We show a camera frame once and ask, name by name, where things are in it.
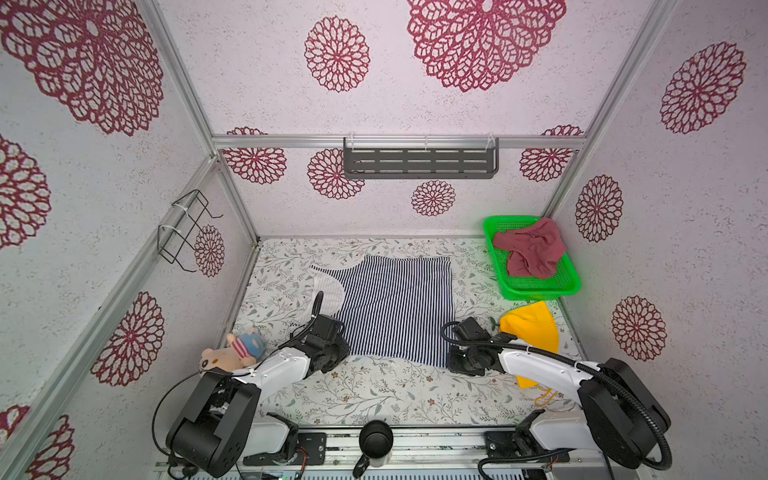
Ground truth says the grey wall shelf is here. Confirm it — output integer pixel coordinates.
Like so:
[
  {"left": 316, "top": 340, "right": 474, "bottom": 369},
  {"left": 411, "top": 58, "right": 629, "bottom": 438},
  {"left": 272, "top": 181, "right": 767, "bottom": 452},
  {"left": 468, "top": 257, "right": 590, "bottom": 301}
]
[{"left": 342, "top": 138, "right": 499, "bottom": 180}]

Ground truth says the maroon tank top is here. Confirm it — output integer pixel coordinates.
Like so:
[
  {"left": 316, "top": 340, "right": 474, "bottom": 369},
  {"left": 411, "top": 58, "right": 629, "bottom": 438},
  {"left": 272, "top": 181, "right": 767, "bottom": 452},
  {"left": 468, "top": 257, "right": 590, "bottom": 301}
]
[{"left": 492, "top": 218, "right": 566, "bottom": 280}]

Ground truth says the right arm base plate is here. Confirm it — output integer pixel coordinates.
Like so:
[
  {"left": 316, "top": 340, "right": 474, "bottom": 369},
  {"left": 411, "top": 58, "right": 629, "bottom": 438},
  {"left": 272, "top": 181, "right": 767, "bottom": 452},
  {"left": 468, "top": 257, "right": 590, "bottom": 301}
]
[{"left": 480, "top": 430, "right": 571, "bottom": 466}]

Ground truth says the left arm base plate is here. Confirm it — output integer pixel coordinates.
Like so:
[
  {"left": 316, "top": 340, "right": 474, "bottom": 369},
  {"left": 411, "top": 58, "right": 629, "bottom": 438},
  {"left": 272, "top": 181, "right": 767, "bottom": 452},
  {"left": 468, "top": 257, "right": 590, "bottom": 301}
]
[{"left": 242, "top": 431, "right": 327, "bottom": 467}]

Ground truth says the green plastic basket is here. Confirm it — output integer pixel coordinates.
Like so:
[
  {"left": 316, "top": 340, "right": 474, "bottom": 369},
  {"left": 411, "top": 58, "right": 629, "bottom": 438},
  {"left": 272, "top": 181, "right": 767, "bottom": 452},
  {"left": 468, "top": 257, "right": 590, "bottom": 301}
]
[{"left": 482, "top": 215, "right": 581, "bottom": 301}]

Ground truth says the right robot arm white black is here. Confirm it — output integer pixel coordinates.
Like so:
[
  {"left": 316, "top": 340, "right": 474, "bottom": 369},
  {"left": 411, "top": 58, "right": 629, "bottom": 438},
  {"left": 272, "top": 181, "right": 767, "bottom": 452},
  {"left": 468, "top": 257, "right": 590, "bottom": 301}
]
[{"left": 440, "top": 317, "right": 673, "bottom": 473}]

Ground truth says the black wire wall rack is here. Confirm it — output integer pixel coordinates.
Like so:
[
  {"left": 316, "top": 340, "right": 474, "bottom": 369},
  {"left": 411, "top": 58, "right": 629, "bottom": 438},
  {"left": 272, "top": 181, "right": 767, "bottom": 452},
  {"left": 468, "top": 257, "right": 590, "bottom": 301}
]
[{"left": 156, "top": 189, "right": 226, "bottom": 278}]

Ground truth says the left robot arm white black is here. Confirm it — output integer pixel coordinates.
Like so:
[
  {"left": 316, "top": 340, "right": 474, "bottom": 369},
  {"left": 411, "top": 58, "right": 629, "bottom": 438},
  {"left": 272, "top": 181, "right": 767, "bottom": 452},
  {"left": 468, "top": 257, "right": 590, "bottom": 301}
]
[{"left": 165, "top": 314, "right": 350, "bottom": 478}]

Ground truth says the black thermos mug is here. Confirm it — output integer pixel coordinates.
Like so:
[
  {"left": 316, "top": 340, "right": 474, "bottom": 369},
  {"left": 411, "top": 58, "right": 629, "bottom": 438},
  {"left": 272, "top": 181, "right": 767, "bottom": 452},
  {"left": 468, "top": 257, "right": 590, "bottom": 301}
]
[{"left": 352, "top": 420, "right": 394, "bottom": 479}]

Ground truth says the yellow cloth bag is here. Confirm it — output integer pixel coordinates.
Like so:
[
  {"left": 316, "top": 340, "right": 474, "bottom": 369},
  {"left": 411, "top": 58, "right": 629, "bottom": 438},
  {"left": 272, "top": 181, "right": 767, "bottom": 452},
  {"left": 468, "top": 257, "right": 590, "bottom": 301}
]
[{"left": 498, "top": 301, "right": 561, "bottom": 410}]

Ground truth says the blue white striped tank top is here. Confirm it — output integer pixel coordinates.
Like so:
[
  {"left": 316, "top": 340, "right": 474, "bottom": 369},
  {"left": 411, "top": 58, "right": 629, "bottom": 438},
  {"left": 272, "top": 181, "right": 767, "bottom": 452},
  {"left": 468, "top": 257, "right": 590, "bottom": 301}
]
[{"left": 311, "top": 255, "right": 455, "bottom": 369}]

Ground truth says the cartoon plush doll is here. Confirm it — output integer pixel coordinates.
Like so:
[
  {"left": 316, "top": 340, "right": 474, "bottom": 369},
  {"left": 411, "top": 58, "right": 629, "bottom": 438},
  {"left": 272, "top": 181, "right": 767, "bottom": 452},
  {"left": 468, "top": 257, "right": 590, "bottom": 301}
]
[{"left": 198, "top": 330, "right": 265, "bottom": 372}]

